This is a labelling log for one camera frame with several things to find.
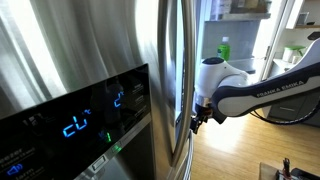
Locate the wooden wall shelf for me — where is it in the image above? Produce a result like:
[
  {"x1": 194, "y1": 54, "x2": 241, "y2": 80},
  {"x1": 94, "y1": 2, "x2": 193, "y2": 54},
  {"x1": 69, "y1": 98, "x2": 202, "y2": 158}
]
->
[{"x1": 285, "y1": 0, "x2": 320, "y2": 30}]

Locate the stainless fridge door with dispenser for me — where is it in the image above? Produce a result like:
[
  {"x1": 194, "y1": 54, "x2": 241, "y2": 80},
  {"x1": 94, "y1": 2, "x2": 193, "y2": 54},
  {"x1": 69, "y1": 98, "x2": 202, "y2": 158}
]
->
[{"x1": 0, "y1": 0, "x2": 198, "y2": 180}]

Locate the clear door bin with packages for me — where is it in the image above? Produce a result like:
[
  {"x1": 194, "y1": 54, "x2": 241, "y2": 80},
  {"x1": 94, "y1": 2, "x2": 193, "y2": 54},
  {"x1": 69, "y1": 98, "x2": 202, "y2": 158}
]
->
[{"x1": 204, "y1": 0, "x2": 273, "y2": 22}]

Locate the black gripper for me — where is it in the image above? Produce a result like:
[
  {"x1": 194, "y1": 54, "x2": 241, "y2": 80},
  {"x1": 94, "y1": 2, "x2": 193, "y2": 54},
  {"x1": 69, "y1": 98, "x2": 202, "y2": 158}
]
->
[{"x1": 189, "y1": 103, "x2": 215, "y2": 135}]

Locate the black fridge control panel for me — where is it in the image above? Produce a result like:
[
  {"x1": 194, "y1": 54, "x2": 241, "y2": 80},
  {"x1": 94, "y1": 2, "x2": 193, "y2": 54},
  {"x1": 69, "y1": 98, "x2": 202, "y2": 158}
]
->
[{"x1": 0, "y1": 63, "x2": 153, "y2": 180}]

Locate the curved steel door handle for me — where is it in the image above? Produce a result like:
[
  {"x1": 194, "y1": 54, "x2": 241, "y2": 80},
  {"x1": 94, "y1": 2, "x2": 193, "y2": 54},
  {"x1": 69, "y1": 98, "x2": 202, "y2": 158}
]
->
[{"x1": 156, "y1": 0, "x2": 198, "y2": 168}]

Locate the stainless freezer drawer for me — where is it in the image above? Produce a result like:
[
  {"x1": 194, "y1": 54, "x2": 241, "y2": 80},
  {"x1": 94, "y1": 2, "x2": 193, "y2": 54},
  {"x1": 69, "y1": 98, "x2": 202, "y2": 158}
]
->
[{"x1": 168, "y1": 130, "x2": 195, "y2": 180}]

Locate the small picture frame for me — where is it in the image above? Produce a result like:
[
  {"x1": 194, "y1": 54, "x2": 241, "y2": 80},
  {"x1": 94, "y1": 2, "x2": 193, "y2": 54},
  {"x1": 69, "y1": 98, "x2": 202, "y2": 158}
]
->
[{"x1": 296, "y1": 12, "x2": 310, "y2": 26}]

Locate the white container with green lid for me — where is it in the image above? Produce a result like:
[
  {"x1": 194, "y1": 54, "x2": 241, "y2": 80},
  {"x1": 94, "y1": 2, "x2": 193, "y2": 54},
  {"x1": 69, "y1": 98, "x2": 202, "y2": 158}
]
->
[{"x1": 282, "y1": 45, "x2": 306, "y2": 64}]

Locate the red black connector plug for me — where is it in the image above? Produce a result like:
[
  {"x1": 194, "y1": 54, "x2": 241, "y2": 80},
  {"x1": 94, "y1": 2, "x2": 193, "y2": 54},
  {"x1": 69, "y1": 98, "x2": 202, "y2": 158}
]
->
[{"x1": 281, "y1": 157, "x2": 292, "y2": 176}]

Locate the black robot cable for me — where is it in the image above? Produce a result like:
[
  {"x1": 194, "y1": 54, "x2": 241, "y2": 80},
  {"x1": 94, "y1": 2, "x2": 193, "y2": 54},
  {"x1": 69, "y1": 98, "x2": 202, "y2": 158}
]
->
[{"x1": 249, "y1": 99, "x2": 320, "y2": 127}]

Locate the metal robot mounting frame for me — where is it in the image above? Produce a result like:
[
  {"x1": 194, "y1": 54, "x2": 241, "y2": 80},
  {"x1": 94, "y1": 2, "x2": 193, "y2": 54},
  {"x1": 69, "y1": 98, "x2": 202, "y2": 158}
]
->
[{"x1": 276, "y1": 167, "x2": 320, "y2": 180}]

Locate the green plastic bottle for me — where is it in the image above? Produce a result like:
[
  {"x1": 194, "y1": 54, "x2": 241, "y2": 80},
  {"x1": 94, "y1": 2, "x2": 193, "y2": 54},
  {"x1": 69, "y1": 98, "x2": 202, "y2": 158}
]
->
[{"x1": 216, "y1": 36, "x2": 231, "y2": 62}]

